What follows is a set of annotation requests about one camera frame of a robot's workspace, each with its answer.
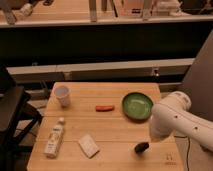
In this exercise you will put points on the green bowl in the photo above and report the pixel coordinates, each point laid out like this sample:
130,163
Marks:
137,106

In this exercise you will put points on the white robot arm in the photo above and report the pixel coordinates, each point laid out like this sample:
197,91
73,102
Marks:
172,113

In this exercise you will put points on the white paper cup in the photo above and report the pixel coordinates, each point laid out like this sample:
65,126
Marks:
62,95

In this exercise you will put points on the white lotion bottle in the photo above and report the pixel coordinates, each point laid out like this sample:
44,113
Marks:
55,139

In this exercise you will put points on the small black object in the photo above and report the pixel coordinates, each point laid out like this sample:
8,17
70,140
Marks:
141,147

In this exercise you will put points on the black side table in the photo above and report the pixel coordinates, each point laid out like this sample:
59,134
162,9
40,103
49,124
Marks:
17,117

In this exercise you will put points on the white eraser block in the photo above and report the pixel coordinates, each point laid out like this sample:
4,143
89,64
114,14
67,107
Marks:
88,145

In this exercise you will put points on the grey metal rail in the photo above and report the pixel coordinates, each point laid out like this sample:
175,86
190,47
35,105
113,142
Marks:
100,71

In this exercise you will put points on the orange carrot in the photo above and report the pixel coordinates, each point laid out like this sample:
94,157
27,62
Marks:
102,108

